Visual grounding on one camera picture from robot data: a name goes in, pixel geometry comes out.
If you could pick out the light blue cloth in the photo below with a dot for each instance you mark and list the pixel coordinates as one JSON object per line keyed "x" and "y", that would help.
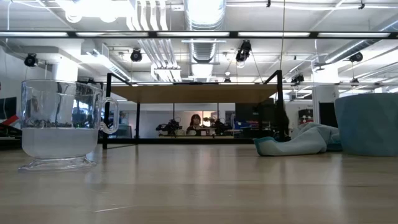
{"x": 298, "y": 143}

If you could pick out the silver ceiling duct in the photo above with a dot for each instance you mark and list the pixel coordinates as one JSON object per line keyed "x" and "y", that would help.
{"x": 203, "y": 49}

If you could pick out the clear glass mug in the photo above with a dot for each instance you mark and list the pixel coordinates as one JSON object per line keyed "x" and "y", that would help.
{"x": 59, "y": 140}

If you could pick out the black background robot arm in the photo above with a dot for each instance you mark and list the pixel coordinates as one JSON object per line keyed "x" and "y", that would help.
{"x": 219, "y": 127}
{"x": 170, "y": 127}

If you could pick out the person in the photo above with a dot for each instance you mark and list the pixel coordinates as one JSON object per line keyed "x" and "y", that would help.
{"x": 195, "y": 123}

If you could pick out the black hanging camera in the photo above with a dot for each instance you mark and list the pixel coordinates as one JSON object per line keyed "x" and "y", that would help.
{"x": 30, "y": 60}
{"x": 356, "y": 57}
{"x": 136, "y": 56}
{"x": 297, "y": 79}
{"x": 242, "y": 53}

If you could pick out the black monitor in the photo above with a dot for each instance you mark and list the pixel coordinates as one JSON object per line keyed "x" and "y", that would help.
{"x": 7, "y": 107}

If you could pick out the blue faceted cup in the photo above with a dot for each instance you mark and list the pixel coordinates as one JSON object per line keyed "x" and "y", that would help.
{"x": 367, "y": 124}

